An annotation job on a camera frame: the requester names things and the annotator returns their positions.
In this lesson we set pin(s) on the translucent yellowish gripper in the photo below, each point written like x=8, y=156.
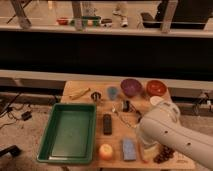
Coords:
x=150, y=152

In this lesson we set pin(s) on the blue sponge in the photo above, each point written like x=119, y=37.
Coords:
x=128, y=148

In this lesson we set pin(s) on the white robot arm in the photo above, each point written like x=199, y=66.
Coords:
x=161, y=124

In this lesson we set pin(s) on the orange carrot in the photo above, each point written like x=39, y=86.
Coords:
x=142, y=155

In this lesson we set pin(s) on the bunch of dark grapes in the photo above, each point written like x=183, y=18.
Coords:
x=165, y=154

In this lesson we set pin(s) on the metal spoon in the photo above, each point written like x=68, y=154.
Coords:
x=120, y=117

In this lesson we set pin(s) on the red yellow apple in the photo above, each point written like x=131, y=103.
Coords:
x=106, y=152

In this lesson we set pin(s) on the white cup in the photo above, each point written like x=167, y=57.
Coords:
x=155, y=100

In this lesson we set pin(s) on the black remote control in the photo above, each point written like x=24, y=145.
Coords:
x=107, y=124

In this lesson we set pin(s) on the black binder clip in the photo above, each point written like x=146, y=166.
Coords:
x=125, y=106

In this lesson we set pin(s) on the red bowl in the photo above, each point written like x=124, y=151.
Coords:
x=156, y=88

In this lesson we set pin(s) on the purple bowl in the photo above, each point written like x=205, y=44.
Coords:
x=131, y=87

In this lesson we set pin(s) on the green plastic tray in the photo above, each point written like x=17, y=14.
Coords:
x=69, y=136

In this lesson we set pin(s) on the yellow banana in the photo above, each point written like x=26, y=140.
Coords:
x=79, y=93

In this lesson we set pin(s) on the black power adapter on floor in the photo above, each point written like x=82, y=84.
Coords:
x=26, y=115

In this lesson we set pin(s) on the black handled knife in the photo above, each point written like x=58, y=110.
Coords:
x=137, y=112

